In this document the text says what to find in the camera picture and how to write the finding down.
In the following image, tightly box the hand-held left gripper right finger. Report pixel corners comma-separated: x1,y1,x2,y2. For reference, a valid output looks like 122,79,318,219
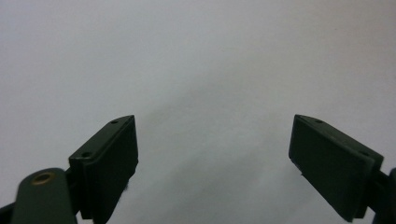
288,114,385,223

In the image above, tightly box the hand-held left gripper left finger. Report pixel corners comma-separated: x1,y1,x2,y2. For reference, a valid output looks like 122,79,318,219
68,114,139,224

